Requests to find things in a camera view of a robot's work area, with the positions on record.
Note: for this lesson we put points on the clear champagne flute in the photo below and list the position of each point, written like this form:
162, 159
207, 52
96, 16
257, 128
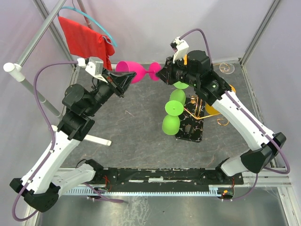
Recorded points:
227, 68

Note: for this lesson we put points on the white stand foot front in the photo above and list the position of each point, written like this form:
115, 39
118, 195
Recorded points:
98, 140

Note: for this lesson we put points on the white cable duct strip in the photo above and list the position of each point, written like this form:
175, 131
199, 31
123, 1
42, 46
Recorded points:
84, 190

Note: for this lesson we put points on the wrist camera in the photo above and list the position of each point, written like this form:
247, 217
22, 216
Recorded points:
94, 60
180, 48

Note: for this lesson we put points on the gold wire wine glass rack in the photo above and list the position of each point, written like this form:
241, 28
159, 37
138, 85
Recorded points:
192, 119

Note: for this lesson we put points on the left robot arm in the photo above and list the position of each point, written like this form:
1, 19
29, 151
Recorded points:
40, 188

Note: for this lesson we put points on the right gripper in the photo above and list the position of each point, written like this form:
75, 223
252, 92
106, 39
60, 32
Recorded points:
166, 74

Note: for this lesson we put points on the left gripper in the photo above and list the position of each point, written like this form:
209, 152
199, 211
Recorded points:
119, 82

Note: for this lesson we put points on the green plastic goblet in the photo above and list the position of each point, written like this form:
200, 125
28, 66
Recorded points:
178, 94
171, 122

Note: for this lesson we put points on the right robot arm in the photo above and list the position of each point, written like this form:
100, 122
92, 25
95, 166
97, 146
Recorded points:
198, 72

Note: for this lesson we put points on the red cloth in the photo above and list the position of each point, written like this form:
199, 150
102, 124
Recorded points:
85, 43

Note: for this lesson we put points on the orange plastic goblet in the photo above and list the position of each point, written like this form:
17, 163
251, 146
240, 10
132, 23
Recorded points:
212, 111
185, 60

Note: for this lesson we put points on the pink plastic goblet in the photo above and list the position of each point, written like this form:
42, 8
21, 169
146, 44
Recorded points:
141, 71

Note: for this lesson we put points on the blue clothes hanger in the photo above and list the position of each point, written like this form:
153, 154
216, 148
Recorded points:
89, 19

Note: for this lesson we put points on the orange plastic goblet front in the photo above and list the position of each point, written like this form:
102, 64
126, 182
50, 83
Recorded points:
185, 60

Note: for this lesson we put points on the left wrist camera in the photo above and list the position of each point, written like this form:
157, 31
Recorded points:
94, 60

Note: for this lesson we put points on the grey clothes stand pole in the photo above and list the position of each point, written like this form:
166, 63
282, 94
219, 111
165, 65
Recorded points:
14, 69

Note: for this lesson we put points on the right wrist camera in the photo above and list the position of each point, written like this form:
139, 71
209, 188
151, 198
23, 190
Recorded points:
180, 48

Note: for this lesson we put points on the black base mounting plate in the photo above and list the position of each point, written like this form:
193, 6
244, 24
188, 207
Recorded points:
163, 179

